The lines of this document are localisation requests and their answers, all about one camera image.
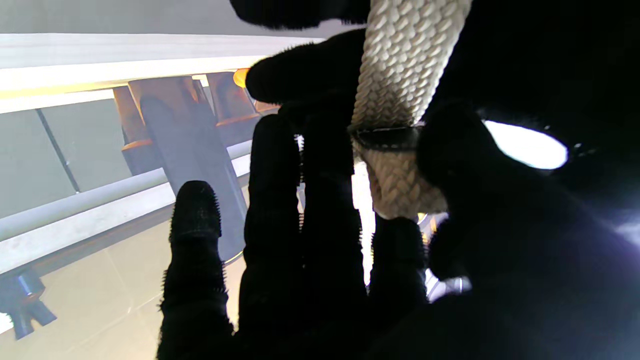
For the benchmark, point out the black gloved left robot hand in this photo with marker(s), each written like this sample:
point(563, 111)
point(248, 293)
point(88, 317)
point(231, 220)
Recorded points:
point(540, 60)

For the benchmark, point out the yellow lemons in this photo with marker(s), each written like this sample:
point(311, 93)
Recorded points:
point(241, 78)

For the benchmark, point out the beige woven belt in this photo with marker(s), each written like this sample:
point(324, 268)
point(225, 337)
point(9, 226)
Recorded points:
point(405, 60)

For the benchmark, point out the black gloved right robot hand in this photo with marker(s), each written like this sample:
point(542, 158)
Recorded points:
point(310, 300)

